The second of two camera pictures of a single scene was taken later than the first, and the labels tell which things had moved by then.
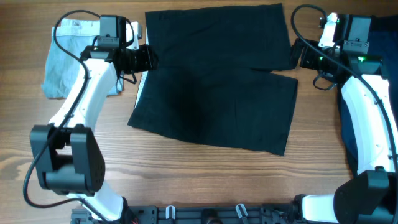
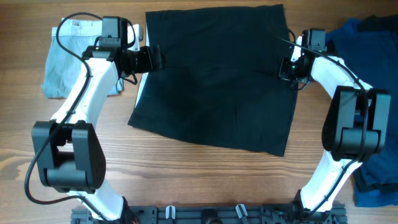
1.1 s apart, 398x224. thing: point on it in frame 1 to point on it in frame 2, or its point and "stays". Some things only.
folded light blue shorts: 73,36 stays
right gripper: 306,61 to 283,73
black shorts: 215,80 stays
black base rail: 193,214 stays
